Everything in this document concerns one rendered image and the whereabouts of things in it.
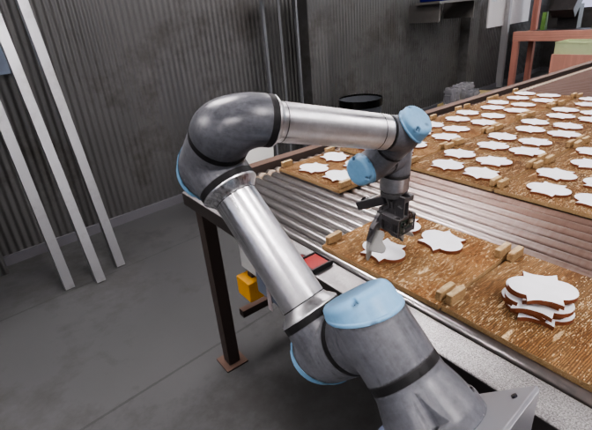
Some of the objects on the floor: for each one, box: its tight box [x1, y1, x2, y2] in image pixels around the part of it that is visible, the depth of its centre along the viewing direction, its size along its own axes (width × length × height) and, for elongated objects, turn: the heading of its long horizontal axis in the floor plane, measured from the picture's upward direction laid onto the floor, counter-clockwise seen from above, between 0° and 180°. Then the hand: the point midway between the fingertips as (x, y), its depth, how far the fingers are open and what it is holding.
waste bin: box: [339, 93, 382, 114], centre depth 506 cm, size 50×50×64 cm
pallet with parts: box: [437, 82, 490, 108], centre depth 656 cm, size 134×93×39 cm
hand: (383, 249), depth 123 cm, fingers open, 14 cm apart
